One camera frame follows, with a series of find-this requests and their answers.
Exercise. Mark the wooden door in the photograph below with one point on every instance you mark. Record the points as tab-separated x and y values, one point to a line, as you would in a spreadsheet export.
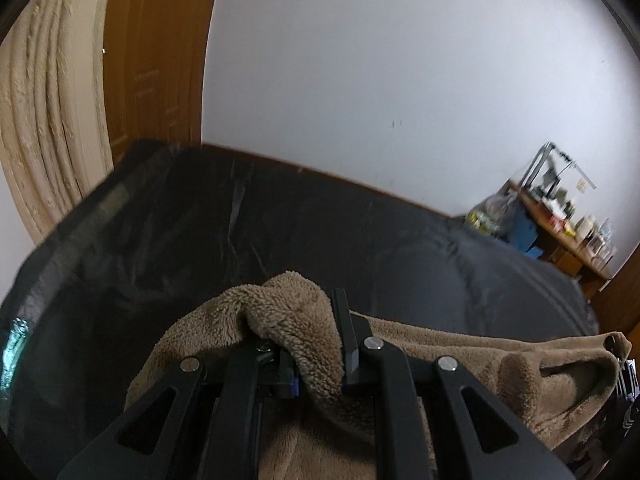
153	70
617	305

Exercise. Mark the dark bed cover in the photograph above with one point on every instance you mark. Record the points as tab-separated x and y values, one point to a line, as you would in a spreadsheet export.
171	227

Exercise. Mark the clear plastic bag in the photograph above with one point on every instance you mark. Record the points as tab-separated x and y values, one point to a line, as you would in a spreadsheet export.
495	215

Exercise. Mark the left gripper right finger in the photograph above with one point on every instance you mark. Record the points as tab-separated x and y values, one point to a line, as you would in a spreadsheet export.
434	419

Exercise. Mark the wooden desk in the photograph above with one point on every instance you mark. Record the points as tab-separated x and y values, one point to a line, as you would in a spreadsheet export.
565	252

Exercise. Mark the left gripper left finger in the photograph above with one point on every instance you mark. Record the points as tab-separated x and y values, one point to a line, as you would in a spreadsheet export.
201	420

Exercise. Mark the beige curtain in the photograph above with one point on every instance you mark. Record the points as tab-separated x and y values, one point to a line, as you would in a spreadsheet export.
54	141

